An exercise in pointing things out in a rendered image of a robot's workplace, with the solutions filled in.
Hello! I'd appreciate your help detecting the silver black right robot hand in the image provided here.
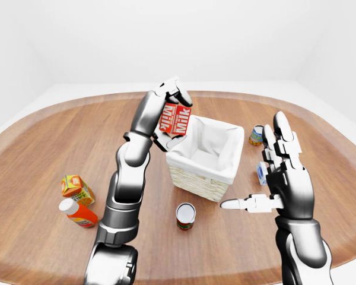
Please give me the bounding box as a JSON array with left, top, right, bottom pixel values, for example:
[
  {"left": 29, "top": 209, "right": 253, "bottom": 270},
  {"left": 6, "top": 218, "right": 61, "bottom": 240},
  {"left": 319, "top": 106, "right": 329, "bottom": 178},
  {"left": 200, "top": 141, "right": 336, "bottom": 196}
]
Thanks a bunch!
[{"left": 220, "top": 111, "right": 315, "bottom": 221}]

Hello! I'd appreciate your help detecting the orange juice carton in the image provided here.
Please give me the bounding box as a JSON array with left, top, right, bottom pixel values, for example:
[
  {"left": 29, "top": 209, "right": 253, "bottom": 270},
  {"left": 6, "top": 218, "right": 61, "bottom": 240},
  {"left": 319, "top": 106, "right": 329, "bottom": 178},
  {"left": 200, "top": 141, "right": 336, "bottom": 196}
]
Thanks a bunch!
[{"left": 61, "top": 175, "right": 96, "bottom": 207}]

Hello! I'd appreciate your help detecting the red green labelled tin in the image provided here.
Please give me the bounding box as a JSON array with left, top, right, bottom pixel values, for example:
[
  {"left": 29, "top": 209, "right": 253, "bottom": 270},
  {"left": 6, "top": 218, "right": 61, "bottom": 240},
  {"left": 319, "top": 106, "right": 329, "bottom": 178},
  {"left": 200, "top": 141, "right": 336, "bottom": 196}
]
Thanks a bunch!
[{"left": 176, "top": 202, "right": 196, "bottom": 232}]

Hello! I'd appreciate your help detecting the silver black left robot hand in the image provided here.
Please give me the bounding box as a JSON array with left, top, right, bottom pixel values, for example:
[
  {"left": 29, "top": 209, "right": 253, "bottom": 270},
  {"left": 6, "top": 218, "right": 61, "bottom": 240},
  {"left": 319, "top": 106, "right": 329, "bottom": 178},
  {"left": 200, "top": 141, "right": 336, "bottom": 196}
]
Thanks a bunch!
[{"left": 123, "top": 76, "right": 193, "bottom": 153}]

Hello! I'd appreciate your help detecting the blue white small container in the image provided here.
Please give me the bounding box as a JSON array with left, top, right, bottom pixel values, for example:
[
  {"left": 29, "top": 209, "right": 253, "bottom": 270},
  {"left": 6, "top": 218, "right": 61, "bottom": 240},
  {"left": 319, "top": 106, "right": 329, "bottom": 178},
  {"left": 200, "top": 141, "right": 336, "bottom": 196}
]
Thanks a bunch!
[{"left": 256, "top": 161, "right": 269, "bottom": 186}]

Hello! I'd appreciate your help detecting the wicker basket with white liner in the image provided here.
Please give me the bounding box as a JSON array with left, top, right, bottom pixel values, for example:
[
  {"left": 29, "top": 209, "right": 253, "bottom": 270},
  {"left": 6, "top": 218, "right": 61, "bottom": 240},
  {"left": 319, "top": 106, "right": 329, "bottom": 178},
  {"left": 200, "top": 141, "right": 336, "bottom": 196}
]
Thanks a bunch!
[{"left": 166, "top": 115, "right": 245, "bottom": 203}]

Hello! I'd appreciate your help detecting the red white milk carton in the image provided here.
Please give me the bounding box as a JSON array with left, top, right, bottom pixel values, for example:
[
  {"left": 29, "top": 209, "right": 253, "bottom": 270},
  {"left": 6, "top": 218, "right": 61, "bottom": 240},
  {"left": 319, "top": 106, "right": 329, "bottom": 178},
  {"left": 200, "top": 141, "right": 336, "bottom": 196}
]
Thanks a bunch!
[{"left": 158, "top": 103, "right": 192, "bottom": 137}]

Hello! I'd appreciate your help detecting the blue yellow labelled tin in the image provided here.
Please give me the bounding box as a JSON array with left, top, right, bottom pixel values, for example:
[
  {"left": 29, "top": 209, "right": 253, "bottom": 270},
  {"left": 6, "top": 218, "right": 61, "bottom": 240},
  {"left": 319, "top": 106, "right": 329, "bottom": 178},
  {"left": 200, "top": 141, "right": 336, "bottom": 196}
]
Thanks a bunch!
[{"left": 249, "top": 125, "right": 265, "bottom": 147}]

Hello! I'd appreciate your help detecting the orange bottle with white cap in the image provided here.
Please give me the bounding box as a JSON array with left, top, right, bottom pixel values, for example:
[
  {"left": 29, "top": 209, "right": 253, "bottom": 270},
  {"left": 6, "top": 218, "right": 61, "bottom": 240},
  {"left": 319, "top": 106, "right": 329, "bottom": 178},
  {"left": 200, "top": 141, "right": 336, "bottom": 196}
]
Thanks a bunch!
[{"left": 58, "top": 198, "right": 98, "bottom": 229}]

